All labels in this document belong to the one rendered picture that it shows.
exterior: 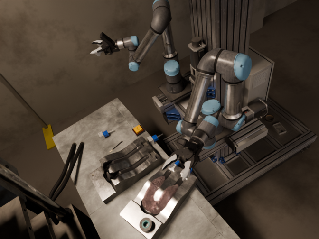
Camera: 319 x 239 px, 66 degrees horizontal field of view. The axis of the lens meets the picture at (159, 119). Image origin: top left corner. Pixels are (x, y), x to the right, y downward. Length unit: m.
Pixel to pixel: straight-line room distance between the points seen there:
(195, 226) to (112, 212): 0.58
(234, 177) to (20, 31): 2.59
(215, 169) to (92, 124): 1.24
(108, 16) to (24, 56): 1.04
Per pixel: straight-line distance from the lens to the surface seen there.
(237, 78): 1.24
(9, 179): 1.50
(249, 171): 2.48
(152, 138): 1.97
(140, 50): 1.77
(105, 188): 1.87
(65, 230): 1.98
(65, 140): 2.36
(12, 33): 3.09
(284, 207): 2.65
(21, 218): 1.54
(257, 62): 1.90
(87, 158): 2.14
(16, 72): 3.30
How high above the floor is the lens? 2.44
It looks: 50 degrees down
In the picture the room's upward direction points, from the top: 17 degrees counter-clockwise
